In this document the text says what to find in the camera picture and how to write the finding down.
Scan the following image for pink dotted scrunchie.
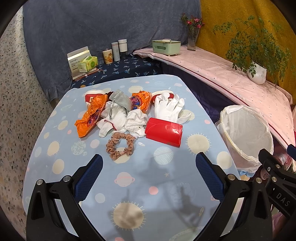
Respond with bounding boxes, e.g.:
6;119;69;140
106;133;135;161

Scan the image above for white sock red trim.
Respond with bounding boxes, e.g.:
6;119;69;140
97;101;127;138

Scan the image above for orange snack wrapper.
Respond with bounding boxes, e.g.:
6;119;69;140
75;94;108;138
130;90;152;113

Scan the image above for red white paper cup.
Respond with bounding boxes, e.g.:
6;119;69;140
85;89;105;107
151;90;174;104

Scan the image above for white glove pair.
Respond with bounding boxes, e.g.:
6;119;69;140
154;91;191;125

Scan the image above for grey drawstring pouch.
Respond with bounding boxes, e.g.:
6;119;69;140
109;89;132;113

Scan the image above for white lined trash bin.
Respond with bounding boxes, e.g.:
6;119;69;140
215;105;274;177

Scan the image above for pink bed sheet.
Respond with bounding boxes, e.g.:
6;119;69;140
134;46;295;148

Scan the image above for light blue planet tablecloth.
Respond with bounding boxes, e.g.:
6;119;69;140
23;75;238;240

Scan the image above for potted green plant white pot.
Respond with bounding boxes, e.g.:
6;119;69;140
213;15;292;84

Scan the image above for orange pencil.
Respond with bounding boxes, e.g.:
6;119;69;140
73;68;102;81

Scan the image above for green tissue pack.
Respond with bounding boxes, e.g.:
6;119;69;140
78;56;98;73

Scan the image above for white open cardboard box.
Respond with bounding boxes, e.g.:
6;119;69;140
67;46;91;80

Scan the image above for mint green tissue box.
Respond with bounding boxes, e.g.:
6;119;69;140
152;39;181;56

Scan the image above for yellow patterned can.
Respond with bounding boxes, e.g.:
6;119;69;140
102;49;113;65

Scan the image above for dark blue floral cloth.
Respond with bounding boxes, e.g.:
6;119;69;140
70;55;164;89

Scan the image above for glass vase red flowers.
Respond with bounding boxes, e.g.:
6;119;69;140
181;14;205;51

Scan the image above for mustard yellow curtain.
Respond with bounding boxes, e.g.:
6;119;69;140
196;0;296;105

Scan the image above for white slim bottle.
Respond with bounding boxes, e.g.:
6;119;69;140
111;42;120;62

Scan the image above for blue grey blanket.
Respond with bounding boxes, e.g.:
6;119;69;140
23;0;202;100

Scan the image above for white lidded jar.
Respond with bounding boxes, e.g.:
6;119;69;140
118;39;128;53

